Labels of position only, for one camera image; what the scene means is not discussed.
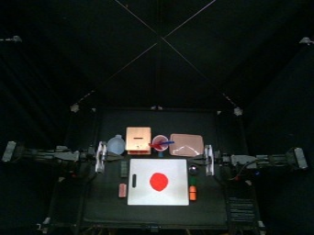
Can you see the round metal cookie cutter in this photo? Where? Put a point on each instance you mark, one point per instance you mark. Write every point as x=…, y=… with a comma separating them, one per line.
x=193, y=170

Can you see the red spatula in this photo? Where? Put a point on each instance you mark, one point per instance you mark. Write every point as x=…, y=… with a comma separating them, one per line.
x=154, y=145

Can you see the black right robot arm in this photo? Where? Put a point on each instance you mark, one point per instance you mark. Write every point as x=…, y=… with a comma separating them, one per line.
x=267, y=159

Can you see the red flattened dough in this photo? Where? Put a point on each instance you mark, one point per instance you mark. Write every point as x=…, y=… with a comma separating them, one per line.
x=158, y=182

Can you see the pale blue-grey bowl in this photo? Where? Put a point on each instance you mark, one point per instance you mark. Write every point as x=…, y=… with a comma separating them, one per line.
x=117, y=145

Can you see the pink square tray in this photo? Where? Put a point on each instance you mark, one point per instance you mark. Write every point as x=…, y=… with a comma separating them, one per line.
x=187, y=145

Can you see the white cutting board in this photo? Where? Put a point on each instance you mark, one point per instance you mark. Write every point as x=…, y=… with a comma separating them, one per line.
x=176, y=171

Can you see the wooden box with red drawer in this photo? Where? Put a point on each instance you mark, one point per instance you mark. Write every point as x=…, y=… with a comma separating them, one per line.
x=138, y=137

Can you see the blue utensil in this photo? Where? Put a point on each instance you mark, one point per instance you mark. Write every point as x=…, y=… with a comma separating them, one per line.
x=168, y=142

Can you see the orange toy carrot green top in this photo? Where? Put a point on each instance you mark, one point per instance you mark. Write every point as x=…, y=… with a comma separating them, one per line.
x=193, y=192

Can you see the pink rectangular block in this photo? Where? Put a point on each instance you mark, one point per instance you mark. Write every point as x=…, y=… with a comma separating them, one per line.
x=122, y=190

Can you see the red plastic cup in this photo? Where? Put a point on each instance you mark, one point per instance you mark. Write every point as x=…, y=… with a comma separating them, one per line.
x=156, y=139

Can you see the white printed label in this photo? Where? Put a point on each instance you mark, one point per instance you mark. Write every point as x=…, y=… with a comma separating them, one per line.
x=241, y=211

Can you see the metal frame clamp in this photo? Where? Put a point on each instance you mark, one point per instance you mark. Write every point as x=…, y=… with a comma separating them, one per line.
x=14, y=39
x=307, y=40

